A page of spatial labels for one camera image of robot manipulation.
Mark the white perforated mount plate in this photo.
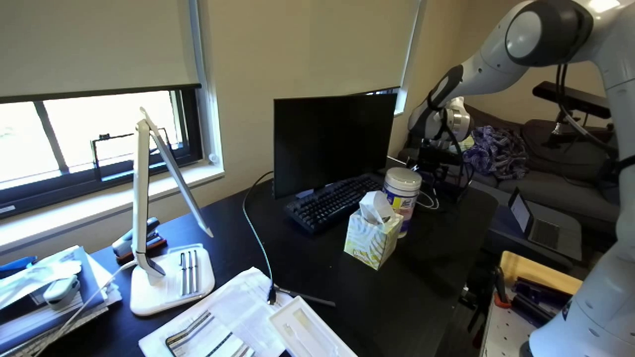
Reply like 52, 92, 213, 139
479, 304, 552, 357

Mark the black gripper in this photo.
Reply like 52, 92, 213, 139
415, 141, 475, 205

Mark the red and black stapler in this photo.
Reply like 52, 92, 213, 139
110, 217, 169, 262

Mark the dark pen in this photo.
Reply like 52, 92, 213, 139
276, 284, 340, 310

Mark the beige roller blind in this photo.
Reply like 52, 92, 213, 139
0, 0, 203, 102

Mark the open grey laptop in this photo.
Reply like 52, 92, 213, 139
507, 187, 586, 264

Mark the stack of books and papers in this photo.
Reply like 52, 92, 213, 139
0, 245, 126, 357

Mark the purple cloth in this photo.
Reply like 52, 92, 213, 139
463, 126, 532, 185

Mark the black tool with red tip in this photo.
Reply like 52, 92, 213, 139
493, 266, 574, 330

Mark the light wooden box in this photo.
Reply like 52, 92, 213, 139
499, 248, 586, 296

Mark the black bar on tripod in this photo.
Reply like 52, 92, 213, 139
532, 62, 622, 161

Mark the white desk lamp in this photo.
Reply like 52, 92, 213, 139
128, 108, 219, 318

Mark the black keyboard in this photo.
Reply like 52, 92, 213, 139
284, 173, 388, 237

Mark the black computer monitor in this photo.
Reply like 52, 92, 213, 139
272, 88, 401, 203

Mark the white paper packet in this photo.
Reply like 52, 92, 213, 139
138, 266, 296, 357

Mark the yellow patterned tissue box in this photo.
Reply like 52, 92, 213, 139
342, 189, 405, 272

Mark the black framed window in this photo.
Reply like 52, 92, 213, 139
0, 84, 205, 221

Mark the pale teal oval object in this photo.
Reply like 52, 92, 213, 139
42, 274, 84, 310

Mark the dark sofa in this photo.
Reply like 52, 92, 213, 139
463, 106, 624, 235

